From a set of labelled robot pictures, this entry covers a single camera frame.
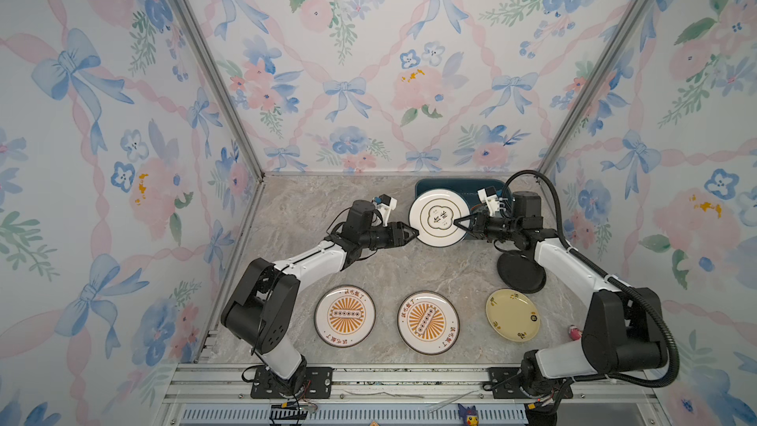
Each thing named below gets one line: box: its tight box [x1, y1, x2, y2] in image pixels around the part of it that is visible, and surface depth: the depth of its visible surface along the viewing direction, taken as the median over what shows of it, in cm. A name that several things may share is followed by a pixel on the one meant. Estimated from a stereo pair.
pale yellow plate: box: [484, 287, 541, 343], surface depth 86 cm
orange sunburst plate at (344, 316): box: [313, 284, 377, 349], surface depth 86 cm
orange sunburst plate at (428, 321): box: [397, 289, 461, 355], surface depth 85 cm
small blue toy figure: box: [457, 403, 481, 426], surface depth 70 cm
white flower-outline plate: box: [408, 188, 471, 248], surface depth 86 cm
